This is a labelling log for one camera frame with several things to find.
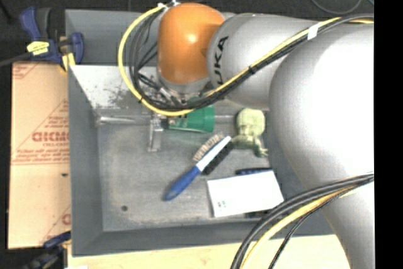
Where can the white flat box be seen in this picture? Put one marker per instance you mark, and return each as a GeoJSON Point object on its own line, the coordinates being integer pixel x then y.
{"type": "Point", "coordinates": [245, 193]}

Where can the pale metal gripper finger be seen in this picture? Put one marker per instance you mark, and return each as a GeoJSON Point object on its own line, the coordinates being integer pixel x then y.
{"type": "Point", "coordinates": [151, 140]}
{"type": "Point", "coordinates": [159, 135]}

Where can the grey metal bin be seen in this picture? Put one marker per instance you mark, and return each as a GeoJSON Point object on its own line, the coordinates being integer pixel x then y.
{"type": "Point", "coordinates": [132, 173]}

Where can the brown cardboard board red print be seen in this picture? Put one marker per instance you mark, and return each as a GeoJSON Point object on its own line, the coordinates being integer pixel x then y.
{"type": "Point", "coordinates": [37, 135]}

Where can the dark blue pen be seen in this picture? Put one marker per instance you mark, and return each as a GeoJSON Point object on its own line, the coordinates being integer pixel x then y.
{"type": "Point", "coordinates": [252, 171]}

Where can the pale green toy figure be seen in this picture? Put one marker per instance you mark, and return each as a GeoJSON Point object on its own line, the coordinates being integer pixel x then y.
{"type": "Point", "coordinates": [250, 126]}

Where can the blue and white brush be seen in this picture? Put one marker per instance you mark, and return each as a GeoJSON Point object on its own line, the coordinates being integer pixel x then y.
{"type": "Point", "coordinates": [189, 178]}

